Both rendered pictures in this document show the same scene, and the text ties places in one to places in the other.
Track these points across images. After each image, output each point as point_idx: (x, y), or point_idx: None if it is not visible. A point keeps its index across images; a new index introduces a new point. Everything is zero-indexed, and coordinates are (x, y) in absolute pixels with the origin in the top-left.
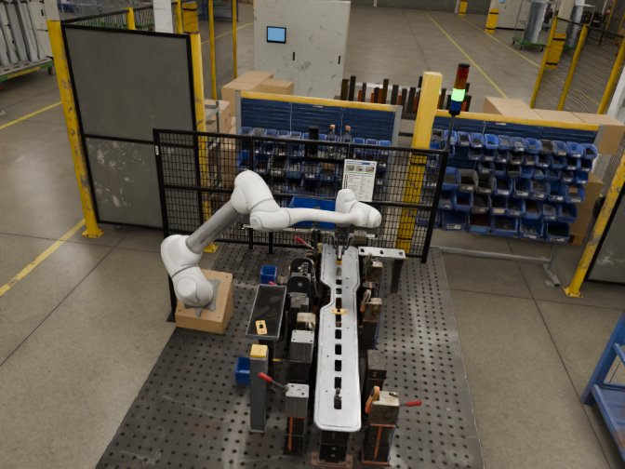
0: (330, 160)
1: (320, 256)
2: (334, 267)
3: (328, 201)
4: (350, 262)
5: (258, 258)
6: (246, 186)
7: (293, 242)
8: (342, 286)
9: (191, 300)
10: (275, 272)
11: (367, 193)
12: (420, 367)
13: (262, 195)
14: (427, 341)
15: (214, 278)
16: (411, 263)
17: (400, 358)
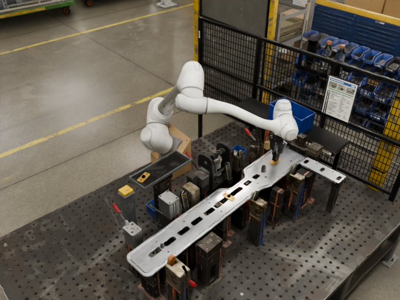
0: (318, 73)
1: (266, 152)
2: (265, 164)
3: (308, 110)
4: (283, 166)
5: (247, 139)
6: (183, 72)
7: None
8: (255, 180)
9: (146, 144)
10: None
11: (345, 113)
12: (284, 277)
13: (190, 83)
14: (313, 262)
15: (180, 138)
16: (377, 196)
17: (274, 262)
